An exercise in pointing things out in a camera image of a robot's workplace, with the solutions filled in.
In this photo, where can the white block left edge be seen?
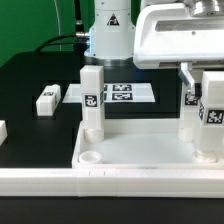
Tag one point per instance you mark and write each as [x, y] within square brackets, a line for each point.
[3, 131]

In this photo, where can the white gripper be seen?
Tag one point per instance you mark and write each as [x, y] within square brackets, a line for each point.
[168, 33]

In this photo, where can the white desk top tray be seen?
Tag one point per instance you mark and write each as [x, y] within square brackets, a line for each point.
[139, 144]

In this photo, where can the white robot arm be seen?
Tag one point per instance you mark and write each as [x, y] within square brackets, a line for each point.
[111, 37]

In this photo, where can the white marker base plate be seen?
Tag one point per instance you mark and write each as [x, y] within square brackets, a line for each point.
[116, 93]

